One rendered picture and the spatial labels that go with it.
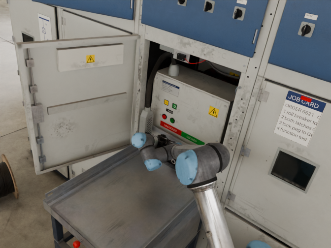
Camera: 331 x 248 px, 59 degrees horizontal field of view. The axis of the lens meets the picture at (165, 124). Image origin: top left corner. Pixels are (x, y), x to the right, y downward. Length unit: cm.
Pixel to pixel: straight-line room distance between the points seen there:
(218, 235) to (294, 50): 74
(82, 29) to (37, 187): 158
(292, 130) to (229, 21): 53
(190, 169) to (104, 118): 89
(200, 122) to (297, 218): 66
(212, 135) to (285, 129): 42
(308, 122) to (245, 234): 76
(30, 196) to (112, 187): 135
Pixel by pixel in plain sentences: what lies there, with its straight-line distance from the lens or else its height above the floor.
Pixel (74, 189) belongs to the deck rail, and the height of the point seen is 85.
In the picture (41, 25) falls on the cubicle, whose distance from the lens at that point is 241.
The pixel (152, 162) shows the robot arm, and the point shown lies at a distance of 141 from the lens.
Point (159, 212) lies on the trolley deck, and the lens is 157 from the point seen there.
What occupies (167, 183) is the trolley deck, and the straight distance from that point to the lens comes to 173.
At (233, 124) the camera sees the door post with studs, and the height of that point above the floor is 131.
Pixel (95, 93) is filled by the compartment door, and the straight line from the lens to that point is 169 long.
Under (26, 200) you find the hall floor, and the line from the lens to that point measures 289.
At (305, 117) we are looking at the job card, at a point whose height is 149.
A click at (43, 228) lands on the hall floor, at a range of 265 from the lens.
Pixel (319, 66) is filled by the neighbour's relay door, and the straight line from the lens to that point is 124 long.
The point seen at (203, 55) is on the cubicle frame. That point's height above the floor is 159.
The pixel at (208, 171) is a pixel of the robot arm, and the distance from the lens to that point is 107.
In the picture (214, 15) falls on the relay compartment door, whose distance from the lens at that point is 137.
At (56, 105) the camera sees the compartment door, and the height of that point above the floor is 124.
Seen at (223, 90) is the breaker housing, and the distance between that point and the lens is 161.
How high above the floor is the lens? 201
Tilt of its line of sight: 31 degrees down
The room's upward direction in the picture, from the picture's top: 8 degrees clockwise
